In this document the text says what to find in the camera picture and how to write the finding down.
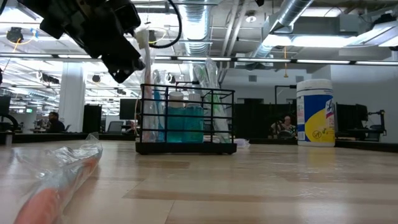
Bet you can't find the teal mouthwash bottle white cap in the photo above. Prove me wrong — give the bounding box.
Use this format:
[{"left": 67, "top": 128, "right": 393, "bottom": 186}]
[
  {"left": 166, "top": 91, "right": 187, "bottom": 143},
  {"left": 185, "top": 93, "right": 205, "bottom": 143}
]

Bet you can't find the black workstation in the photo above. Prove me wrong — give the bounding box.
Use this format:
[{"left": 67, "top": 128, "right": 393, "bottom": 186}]
[{"left": 335, "top": 103, "right": 388, "bottom": 139}]

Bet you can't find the disinfecting wipes canister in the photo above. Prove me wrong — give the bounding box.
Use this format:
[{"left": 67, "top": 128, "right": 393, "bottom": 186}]
[{"left": 295, "top": 78, "right": 336, "bottom": 147}]

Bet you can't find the black cabinet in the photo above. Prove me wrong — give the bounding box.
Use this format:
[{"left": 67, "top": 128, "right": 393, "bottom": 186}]
[{"left": 82, "top": 104, "right": 103, "bottom": 134}]

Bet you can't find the black wire basket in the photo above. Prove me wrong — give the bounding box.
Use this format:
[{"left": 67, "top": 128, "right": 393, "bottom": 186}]
[{"left": 135, "top": 81, "right": 238, "bottom": 156}]

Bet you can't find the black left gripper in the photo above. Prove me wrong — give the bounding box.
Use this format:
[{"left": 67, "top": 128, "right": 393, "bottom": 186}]
[{"left": 40, "top": 0, "right": 146, "bottom": 84}]

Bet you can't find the slanted silver duct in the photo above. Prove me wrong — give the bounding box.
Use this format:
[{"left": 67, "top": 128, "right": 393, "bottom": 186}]
[{"left": 248, "top": 0, "right": 315, "bottom": 60}]

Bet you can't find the purple toothbrush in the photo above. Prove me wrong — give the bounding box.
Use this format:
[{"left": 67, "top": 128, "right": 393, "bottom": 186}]
[{"left": 233, "top": 138, "right": 251, "bottom": 149}]

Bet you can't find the black monitor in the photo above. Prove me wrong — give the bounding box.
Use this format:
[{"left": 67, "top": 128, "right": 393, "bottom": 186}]
[{"left": 120, "top": 98, "right": 142, "bottom": 121}]

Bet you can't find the black ceiling device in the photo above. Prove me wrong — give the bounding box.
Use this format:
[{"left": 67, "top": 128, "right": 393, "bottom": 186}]
[{"left": 6, "top": 27, "right": 24, "bottom": 44}]

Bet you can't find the grey office chair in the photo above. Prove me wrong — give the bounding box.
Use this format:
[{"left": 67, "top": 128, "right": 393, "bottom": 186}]
[{"left": 107, "top": 120, "right": 125, "bottom": 134}]

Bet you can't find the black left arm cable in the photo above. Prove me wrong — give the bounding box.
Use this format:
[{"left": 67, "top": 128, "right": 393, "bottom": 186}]
[{"left": 149, "top": 0, "right": 183, "bottom": 49}]

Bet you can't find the person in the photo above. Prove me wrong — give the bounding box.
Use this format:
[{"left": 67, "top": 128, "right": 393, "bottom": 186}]
[
  {"left": 269, "top": 115, "right": 297, "bottom": 139},
  {"left": 46, "top": 111, "right": 66, "bottom": 134}
]

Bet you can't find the silver ventilation duct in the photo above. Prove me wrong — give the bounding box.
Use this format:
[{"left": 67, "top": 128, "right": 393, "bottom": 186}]
[{"left": 177, "top": 0, "right": 216, "bottom": 57}]

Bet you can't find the white pillar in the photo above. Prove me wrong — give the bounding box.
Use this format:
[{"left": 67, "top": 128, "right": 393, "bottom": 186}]
[{"left": 58, "top": 62, "right": 86, "bottom": 134}]

